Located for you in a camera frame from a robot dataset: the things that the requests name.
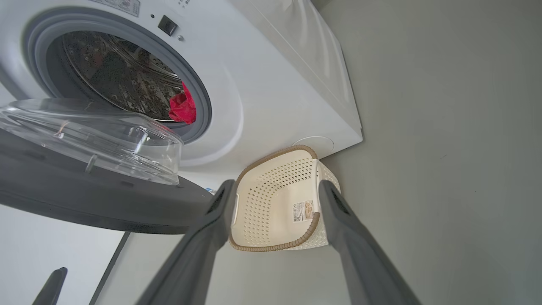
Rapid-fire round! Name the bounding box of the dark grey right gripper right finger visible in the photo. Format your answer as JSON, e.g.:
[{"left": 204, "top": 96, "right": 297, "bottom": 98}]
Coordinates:
[{"left": 318, "top": 180, "right": 422, "bottom": 305}]

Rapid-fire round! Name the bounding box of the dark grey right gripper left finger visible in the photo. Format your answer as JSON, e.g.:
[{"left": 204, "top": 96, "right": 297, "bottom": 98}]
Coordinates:
[{"left": 135, "top": 179, "right": 237, "bottom": 305}]

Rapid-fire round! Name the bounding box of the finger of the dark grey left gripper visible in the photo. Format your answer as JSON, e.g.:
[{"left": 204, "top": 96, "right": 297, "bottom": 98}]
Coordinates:
[{"left": 32, "top": 267, "right": 68, "bottom": 305}]

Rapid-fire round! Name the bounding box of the dark round glass washer door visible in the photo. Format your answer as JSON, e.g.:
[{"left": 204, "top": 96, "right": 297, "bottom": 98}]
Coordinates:
[{"left": 0, "top": 98, "right": 214, "bottom": 235}]

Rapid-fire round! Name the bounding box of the red garment with white trim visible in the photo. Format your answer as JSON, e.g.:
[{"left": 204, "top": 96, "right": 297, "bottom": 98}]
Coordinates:
[{"left": 169, "top": 82, "right": 196, "bottom": 125}]

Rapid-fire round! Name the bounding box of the paper label on basket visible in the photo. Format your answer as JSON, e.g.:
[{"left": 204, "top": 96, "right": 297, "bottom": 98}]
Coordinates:
[{"left": 292, "top": 200, "right": 315, "bottom": 223}]

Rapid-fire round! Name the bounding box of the cream perforated laundry basket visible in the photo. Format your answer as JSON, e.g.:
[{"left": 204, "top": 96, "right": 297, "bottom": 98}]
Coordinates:
[{"left": 229, "top": 145, "right": 341, "bottom": 252}]

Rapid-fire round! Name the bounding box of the white front-loading washing machine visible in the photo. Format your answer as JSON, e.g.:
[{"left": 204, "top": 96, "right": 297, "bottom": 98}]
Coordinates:
[{"left": 0, "top": 0, "right": 363, "bottom": 200}]

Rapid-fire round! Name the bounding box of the black washer door latch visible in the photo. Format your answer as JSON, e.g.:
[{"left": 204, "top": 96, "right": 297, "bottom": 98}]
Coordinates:
[{"left": 158, "top": 15, "right": 178, "bottom": 36}]

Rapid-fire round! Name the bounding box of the round washer filter cover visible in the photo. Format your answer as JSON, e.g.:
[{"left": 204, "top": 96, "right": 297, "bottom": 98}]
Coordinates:
[{"left": 292, "top": 136, "right": 335, "bottom": 159}]

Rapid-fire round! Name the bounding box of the grey rectangular washer label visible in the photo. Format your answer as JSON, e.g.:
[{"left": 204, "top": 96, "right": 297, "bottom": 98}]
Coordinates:
[{"left": 91, "top": 0, "right": 141, "bottom": 17}]

